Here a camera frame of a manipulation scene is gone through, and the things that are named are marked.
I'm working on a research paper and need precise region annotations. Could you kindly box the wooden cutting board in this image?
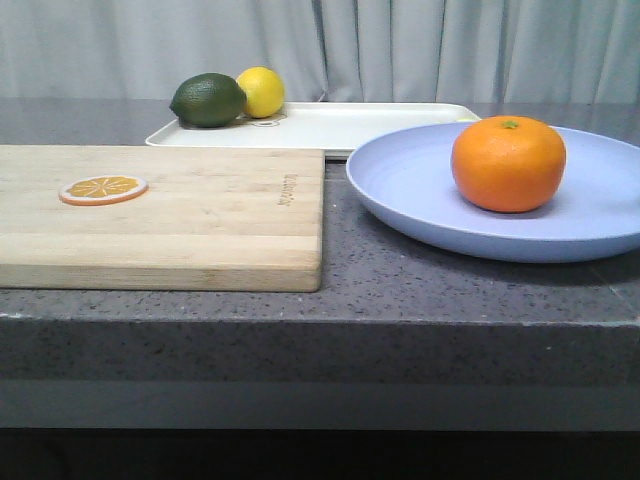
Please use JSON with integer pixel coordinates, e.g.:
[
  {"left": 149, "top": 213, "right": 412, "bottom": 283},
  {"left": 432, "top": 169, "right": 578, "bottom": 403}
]
[{"left": 1, "top": 145, "right": 325, "bottom": 292}]

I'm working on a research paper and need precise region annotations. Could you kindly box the cream white tray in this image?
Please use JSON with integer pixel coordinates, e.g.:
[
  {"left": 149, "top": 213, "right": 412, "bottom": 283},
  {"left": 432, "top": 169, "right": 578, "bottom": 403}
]
[{"left": 145, "top": 102, "right": 479, "bottom": 160}]

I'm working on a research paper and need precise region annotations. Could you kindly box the light blue plate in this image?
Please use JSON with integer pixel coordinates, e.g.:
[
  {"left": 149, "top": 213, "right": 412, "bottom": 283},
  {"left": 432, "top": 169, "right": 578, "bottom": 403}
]
[{"left": 346, "top": 116, "right": 639, "bottom": 263}]

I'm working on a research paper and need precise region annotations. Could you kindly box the yellow lemon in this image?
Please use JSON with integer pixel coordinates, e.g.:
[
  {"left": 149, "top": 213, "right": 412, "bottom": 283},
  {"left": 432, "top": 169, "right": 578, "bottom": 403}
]
[{"left": 236, "top": 66, "right": 285, "bottom": 118}]

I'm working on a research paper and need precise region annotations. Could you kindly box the orange fruit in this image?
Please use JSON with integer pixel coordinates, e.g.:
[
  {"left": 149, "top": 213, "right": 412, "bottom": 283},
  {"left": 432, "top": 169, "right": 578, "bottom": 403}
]
[{"left": 451, "top": 115, "right": 566, "bottom": 213}]

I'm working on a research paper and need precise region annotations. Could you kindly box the orange slice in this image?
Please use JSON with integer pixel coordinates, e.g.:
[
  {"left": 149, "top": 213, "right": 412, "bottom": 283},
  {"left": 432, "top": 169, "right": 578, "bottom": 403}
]
[{"left": 58, "top": 175, "right": 149, "bottom": 206}]

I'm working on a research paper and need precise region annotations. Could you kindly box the green lime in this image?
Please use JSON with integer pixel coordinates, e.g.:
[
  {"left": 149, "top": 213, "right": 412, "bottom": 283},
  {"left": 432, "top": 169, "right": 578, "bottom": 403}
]
[{"left": 170, "top": 73, "right": 246, "bottom": 128}]

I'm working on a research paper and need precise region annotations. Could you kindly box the grey curtain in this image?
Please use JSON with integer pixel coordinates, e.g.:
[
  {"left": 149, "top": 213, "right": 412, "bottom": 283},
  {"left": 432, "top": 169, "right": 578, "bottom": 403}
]
[{"left": 1, "top": 1, "right": 639, "bottom": 103}]

